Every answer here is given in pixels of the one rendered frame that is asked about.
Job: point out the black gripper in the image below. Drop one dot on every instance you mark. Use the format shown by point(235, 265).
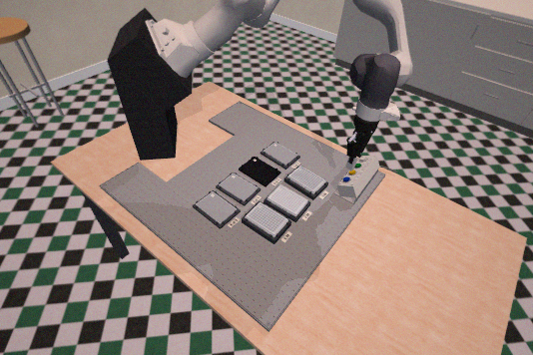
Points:
point(357, 143)

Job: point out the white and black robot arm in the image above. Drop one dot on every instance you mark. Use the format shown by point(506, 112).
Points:
point(184, 47)

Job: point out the grey operator panel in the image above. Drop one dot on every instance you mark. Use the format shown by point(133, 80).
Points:
point(353, 184)

